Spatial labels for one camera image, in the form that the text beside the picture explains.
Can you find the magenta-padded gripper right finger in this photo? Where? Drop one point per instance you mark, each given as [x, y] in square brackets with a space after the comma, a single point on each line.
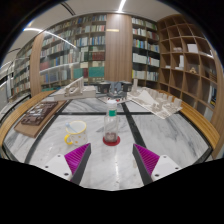
[147, 158]

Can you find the curved wooden slatted bench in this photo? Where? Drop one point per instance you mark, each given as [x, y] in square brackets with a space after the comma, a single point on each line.
[16, 115]
[200, 121]

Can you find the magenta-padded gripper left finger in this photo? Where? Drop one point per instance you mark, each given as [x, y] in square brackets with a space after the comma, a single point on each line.
[76, 158]

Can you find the ceiling light strips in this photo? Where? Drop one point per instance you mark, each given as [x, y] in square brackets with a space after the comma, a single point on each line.
[121, 5]

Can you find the white ramp architectural model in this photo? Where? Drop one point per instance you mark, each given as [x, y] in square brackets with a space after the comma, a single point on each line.
[76, 90]

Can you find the brown model on wooden board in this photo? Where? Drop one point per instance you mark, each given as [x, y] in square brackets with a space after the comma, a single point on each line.
[38, 115]

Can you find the wooden cubby shelf unit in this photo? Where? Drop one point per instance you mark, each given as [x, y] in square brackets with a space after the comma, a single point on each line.
[186, 56]

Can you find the white block architectural model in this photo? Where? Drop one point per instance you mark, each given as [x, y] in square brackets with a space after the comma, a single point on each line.
[153, 100]

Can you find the wall bookshelf full of books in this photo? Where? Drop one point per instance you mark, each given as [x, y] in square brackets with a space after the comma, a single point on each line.
[86, 43]

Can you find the flat round red coaster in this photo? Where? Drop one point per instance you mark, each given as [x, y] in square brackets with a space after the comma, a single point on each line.
[111, 143]

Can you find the clear green-labelled drink bottle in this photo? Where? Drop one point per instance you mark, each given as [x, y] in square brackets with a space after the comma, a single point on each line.
[111, 126]

